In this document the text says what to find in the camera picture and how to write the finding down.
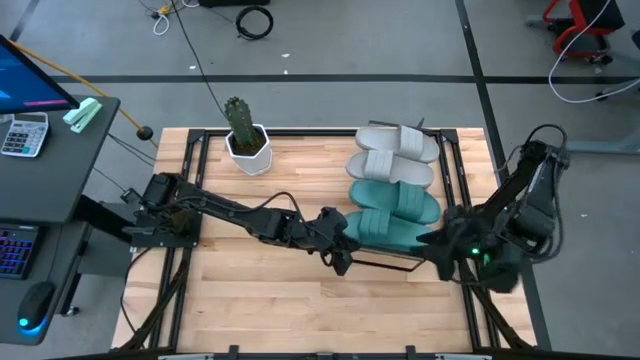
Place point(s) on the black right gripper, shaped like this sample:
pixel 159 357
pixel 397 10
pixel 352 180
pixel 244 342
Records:
pixel 462 235

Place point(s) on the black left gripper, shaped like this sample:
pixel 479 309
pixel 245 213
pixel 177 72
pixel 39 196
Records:
pixel 336 235

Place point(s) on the green rubber slide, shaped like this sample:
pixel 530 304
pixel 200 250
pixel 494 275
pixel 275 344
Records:
pixel 380 197
pixel 395 235

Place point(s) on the wooden shelf black metal frame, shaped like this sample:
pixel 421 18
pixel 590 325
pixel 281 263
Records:
pixel 385 253

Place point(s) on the grey rubber slide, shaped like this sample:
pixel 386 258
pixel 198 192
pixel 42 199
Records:
pixel 385 140
pixel 400 172

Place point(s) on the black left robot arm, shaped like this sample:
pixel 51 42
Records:
pixel 235 215

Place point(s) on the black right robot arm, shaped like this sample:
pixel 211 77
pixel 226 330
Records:
pixel 530 200

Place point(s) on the grey metal floor foot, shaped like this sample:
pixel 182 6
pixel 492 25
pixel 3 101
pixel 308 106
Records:
pixel 600 146

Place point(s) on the mint green stapler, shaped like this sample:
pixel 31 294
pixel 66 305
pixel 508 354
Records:
pixel 82 114

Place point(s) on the red and black chair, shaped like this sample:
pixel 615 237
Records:
pixel 600 12

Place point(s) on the black desk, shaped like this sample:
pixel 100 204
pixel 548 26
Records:
pixel 55 180

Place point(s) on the black computer mouse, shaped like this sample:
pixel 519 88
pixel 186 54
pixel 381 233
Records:
pixel 36 305

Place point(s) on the black keyboard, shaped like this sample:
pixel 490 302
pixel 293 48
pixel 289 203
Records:
pixel 17 252

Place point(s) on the grey calculator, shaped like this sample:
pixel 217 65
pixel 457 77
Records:
pixel 25 135

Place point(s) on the computer monitor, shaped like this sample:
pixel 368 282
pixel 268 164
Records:
pixel 25 85

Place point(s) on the black aluminium table frame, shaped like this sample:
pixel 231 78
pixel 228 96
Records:
pixel 325 132

